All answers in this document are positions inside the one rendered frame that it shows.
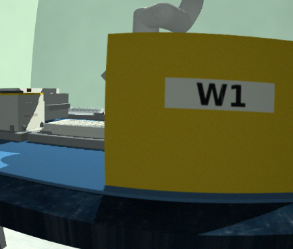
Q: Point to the yellow waste bin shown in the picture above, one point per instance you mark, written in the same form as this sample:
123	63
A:
198	112

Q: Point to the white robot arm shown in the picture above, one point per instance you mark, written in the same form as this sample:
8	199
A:
167	16

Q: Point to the blue flat mat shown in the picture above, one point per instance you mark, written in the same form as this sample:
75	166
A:
83	169

